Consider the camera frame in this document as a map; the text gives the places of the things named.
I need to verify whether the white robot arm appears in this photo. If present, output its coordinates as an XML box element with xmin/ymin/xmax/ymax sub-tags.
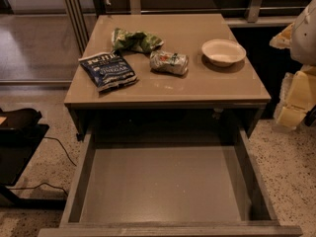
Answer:
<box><xmin>270</xmin><ymin>0</ymin><xmax>316</xmax><ymax>129</ymax></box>

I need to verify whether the black stand at left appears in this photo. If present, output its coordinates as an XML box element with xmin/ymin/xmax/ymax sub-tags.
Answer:
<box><xmin>0</xmin><ymin>108</ymin><xmax>65</xmax><ymax>210</ymax></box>

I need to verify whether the blue kettle chips bag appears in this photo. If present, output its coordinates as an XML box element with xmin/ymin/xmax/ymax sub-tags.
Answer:
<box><xmin>79</xmin><ymin>52</ymin><xmax>138</xmax><ymax>92</ymax></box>

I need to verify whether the green crumpled chip bag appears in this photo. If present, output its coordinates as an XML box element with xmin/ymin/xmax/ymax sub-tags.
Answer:
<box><xmin>112</xmin><ymin>28</ymin><xmax>164</xmax><ymax>53</ymax></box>

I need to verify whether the grey drawer cabinet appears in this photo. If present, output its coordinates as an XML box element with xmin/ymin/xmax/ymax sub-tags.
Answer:
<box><xmin>64</xmin><ymin>14</ymin><xmax>271</xmax><ymax>135</ymax></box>

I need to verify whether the white bowl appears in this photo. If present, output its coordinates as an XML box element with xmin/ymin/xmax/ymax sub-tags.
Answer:
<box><xmin>201</xmin><ymin>39</ymin><xmax>246</xmax><ymax>67</ymax></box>

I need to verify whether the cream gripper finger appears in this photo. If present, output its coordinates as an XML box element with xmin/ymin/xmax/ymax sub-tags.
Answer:
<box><xmin>270</xmin><ymin>23</ymin><xmax>294</xmax><ymax>49</ymax></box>
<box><xmin>276</xmin><ymin>71</ymin><xmax>316</xmax><ymax>128</ymax></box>

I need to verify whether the black cable on floor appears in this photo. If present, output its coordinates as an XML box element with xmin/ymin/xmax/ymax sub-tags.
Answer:
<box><xmin>9</xmin><ymin>135</ymin><xmax>78</xmax><ymax>198</ymax></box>

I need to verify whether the metal railing frame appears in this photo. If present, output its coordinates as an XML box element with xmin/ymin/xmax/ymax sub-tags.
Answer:
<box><xmin>64</xmin><ymin>0</ymin><xmax>311</xmax><ymax>50</ymax></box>

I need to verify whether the crushed 7up can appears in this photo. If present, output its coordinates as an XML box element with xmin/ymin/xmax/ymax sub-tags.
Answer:
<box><xmin>150</xmin><ymin>50</ymin><xmax>189</xmax><ymax>76</ymax></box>

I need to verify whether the open grey top drawer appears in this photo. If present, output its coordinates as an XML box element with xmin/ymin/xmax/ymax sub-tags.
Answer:
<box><xmin>39</xmin><ymin>128</ymin><xmax>302</xmax><ymax>237</ymax></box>

